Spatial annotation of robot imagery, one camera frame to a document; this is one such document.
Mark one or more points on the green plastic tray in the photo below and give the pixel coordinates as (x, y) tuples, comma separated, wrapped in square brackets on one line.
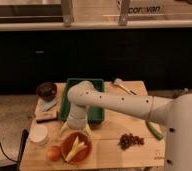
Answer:
[(96, 115)]

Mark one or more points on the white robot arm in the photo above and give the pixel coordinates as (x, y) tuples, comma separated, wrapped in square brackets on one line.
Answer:
[(174, 114)]

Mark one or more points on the orange peach fruit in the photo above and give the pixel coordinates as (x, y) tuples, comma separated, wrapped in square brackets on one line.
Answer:
[(54, 153)]

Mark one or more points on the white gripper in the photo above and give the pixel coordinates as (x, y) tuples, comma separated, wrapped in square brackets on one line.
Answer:
[(76, 124)]

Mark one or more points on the yellow banana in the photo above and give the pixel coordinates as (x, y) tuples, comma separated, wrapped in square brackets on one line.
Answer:
[(77, 147)]

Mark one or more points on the dark brown bowl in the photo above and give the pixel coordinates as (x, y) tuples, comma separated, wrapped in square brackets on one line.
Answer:
[(47, 91)]

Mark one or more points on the green chili pepper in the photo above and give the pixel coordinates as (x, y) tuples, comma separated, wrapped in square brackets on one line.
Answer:
[(155, 133)]

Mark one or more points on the red bowl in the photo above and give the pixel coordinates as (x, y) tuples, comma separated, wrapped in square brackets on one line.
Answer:
[(67, 144)]

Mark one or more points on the corovan cardboard box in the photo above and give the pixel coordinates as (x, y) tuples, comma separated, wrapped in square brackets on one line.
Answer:
[(145, 10)]

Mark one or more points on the bunch of dark grapes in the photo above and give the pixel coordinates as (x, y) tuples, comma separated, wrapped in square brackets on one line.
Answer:
[(128, 140)]

